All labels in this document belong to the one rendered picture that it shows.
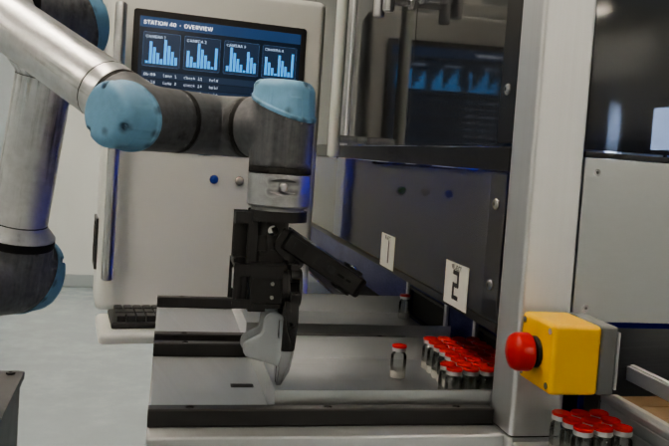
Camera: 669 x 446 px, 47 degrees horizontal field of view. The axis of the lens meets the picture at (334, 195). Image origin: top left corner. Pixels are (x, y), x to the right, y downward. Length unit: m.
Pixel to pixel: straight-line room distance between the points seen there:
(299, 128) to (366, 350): 0.43
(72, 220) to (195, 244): 4.64
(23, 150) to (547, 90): 0.77
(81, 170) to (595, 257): 5.69
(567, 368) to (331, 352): 0.45
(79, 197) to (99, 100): 5.54
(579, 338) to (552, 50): 0.31
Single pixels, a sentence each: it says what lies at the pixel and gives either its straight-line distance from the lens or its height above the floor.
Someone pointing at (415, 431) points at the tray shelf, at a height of 0.88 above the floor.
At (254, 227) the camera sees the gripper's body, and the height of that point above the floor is 1.10.
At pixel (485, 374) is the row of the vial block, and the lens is 1.02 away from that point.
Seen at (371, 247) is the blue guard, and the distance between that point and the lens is 1.50.
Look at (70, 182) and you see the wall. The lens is 6.41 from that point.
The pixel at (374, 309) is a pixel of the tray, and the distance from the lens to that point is 1.54.
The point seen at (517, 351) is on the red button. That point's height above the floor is 1.00.
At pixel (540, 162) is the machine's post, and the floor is 1.19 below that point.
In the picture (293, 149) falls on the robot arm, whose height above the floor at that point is 1.19.
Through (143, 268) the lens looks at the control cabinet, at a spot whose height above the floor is 0.90.
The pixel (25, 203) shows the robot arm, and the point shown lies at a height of 1.08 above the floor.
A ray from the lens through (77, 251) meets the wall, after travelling 6.45.
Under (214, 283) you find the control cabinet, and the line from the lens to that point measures 1.84.
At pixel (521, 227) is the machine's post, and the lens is 0.90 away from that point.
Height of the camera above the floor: 1.19
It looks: 3 degrees down
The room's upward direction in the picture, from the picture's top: 4 degrees clockwise
